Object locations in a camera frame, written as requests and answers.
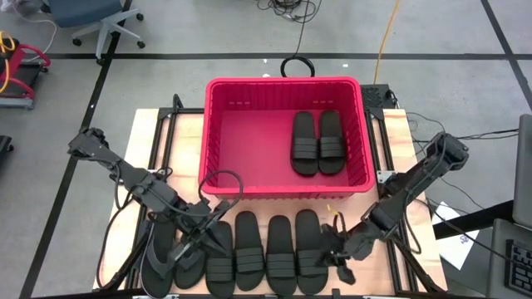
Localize yellow floor cable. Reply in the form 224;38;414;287
372;0;401;85

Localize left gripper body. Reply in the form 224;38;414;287
170;198;232;272

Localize red wheeled cart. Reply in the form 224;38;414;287
0;31;52;110

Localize yellow hose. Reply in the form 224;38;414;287
0;32;17;95

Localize black flip-flop white edge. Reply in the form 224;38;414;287
140;219;180;299

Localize black coiled cable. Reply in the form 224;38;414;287
279;56;316;79

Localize white paper sheet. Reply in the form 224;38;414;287
431;201;481;271

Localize black tangled floor cables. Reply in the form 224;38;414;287
254;0;323;57

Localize red plastic bin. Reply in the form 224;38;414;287
198;76;377;199

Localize grey desk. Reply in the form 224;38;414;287
485;218;532;299

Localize grey monitor panel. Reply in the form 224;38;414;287
511;114;532;229

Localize black power box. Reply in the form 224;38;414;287
360;84;397;110

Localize black keyboard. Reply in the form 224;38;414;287
504;238;532;298

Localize small black slide sandal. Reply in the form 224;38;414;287
204;220;237;298

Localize black desk beam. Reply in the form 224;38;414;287
431;199;515;241

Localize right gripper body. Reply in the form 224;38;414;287
322;218;377;287

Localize blue office chair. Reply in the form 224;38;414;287
43;0;146;66

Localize white floor cable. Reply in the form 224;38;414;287
12;3;58;63

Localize black base cable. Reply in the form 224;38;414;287
96;193;142;291

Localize black aluminium frame rail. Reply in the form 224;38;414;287
93;94;207;292
364;105;448;294

